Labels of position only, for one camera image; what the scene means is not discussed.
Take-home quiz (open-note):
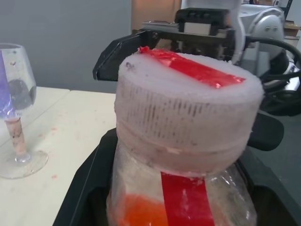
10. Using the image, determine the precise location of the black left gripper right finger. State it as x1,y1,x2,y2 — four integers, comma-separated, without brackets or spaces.
235,112,301,226

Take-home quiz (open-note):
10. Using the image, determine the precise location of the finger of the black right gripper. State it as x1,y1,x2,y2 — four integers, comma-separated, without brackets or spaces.
92,30,161,82

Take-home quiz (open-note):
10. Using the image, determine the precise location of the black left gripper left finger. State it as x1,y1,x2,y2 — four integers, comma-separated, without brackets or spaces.
53,129,118,226

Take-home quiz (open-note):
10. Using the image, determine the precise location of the clear plastic bottle white cap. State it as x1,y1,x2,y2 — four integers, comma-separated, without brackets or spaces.
107,46,263,226

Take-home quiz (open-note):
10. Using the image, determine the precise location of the clear wine glass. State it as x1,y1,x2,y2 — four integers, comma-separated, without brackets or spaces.
0,43,49,179

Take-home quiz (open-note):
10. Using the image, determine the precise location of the brown cardboard box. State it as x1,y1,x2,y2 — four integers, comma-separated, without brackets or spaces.
284,21,301,38

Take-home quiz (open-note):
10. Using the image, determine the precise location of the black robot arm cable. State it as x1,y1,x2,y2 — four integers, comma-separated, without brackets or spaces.
244,37,301,116

